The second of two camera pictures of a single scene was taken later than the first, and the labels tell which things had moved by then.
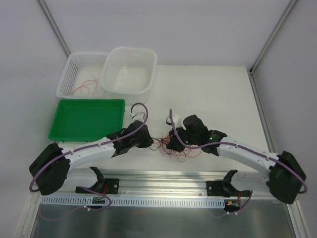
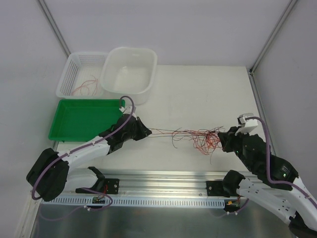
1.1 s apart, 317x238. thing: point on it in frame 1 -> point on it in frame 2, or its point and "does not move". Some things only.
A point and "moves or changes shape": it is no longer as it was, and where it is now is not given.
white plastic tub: (128, 73) does not move
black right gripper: (175, 142) -> (230, 140)
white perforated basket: (81, 76) does not move
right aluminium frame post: (273, 35) does not move
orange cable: (190, 151) moves or changes shape
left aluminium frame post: (55, 26) does not move
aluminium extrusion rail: (174, 184) does not move
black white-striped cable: (160, 141) moves or changes shape
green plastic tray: (86, 120) does not move
